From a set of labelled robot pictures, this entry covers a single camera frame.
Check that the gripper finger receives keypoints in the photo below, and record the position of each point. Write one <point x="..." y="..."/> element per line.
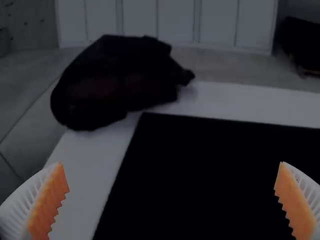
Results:
<point x="300" y="205"/>
<point x="32" y="207"/>

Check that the black mat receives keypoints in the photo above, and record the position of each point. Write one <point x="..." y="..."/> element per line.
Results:
<point x="200" y="175"/>

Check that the black crumpled jacket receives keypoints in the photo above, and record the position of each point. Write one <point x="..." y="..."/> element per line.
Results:
<point x="112" y="87"/>

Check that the grey cupboard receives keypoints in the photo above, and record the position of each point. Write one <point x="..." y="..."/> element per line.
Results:
<point x="175" y="22"/>

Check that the black crate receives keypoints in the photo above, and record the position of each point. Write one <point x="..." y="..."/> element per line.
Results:
<point x="305" y="42"/>

